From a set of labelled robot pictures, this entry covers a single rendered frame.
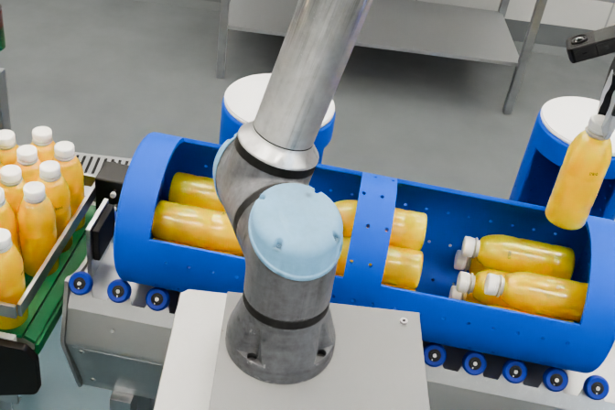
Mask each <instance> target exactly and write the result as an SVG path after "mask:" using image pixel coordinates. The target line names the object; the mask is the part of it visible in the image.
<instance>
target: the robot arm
mask: <svg viewBox="0 0 615 410"><path fill-rule="evenodd" d="M372 1H373V0H298V2H297V7H296V9H295V12H294V14H293V16H292V19H291V22H290V25H289V27H288V30H287V32H286V36H285V39H284V42H283V44H282V47H281V49H280V51H279V54H278V57H277V60H276V62H275V66H274V68H273V71H272V74H271V77H270V79H269V82H268V84H267V87H266V89H265V92H264V96H263V99H262V101H261V104H260V106H259V109H258V112H257V114H256V116H255V119H254V120H253V121H251V122H248V123H245V124H243V125H242V126H241V127H240V129H239V131H238V133H236V134H234V137H233V138H232V139H231V140H230V139H227V140H226V141H225V142H224V143H223V145H222V146H221V147H220V149H219V151H218V153H217V155H216V157H215V159H214V162H213V168H212V175H213V180H214V187H215V190H216V194H217V196H218V198H219V200H220V202H221V204H222V206H223V207H224V209H225V211H226V214H227V216H228V218H229V221H230V223H231V226H232V228H233V231H234V233H235V236H236V238H237V240H238V243H239V244H240V247H241V249H242V251H243V255H244V259H245V275H244V283H243V294H242V296H241V298H240V299H239V301H238V303H237V304H236V306H235V308H234V309H233V311H232V313H231V315H230V317H229V319H228V322H227V327H226V336H225V344H226V349H227V351H228V353H229V356H230V357H231V359H232V361H233V362H234V363H235V365H236V366H237V367H238V368H239V369H241V370H242V371H243V372H245V373H246V374H248V375H250V376H251V377H253V378H255V379H257V380H260V381H262V382H266V383H274V384H294V383H302V382H304V381H307V380H310V379H312V378H314V377H315V376H317V375H318V374H320V373H321V372H322V371H323V370H324V369H325V368H326V367H327V366H328V364H329V362H330V360H331V358H332V355H333V351H334V346H335V339H336V337H335V329H334V325H333V321H332V317H331V314H330V309H329V302H330V298H331V293H332V288H333V284H334V279H335V274H336V269H337V264H338V260H339V258H340V254H341V250H342V245H343V234H342V232H343V223H342V218H341V215H340V212H339V210H338V208H337V206H336V205H335V204H334V202H333V201H332V200H331V199H330V198H329V197H328V196H326V195H325V194H324V193H322V192H320V193H315V189H314V188H312V187H310V186H309V185H308V184H309V181H310V180H311V178H312V175H313V173H314V171H315V168H316V166H317V164H318V159H319V155H318V150H317V149H316V147H315V145H314V142H315V140H316V137H317V135H318V131H319V129H320V127H321V125H322V122H323V120H324V118H325V115H326V113H327V110H328V108H329V105H330V103H331V100H332V98H333V96H334V93H335V91H336V89H337V87H338V85H339V82H340V78H341V76H342V74H343V72H344V70H345V67H346V65H347V62H348V60H349V58H350V55H351V52H352V50H353V48H354V45H355V43H356V40H357V38H358V36H359V34H360V32H361V28H362V26H363V23H364V21H365V18H366V17H367V15H368V12H369V10H370V7H371V5H372ZM598 1H603V2H609V3H614V4H615V0H598ZM566 51H567V55H568V57H569V60H570V61H571V62H572V63H577V62H580V61H583V60H587V59H593V58H596V57H600V56H603V55H607V54H610V53H614V52H615V25H614V26H610V27H604V28H602V29H598V30H594V31H591V32H588V33H585V34H581V35H577V36H574V37H572V38H568V39H567V40H566ZM598 114H602V115H606V116H605V120H604V122H603V124H602V126H601V130H602V134H603V138H604V139H605V140H608V139H609V138H610V137H611V135H612V134H613V132H614V130H615V56H614V59H613V61H612V62H611V65H610V69H609V72H608V75H607V78H606V80H605V84H604V87H603V92H602V94H601V98H600V102H599V109H598Z"/></svg>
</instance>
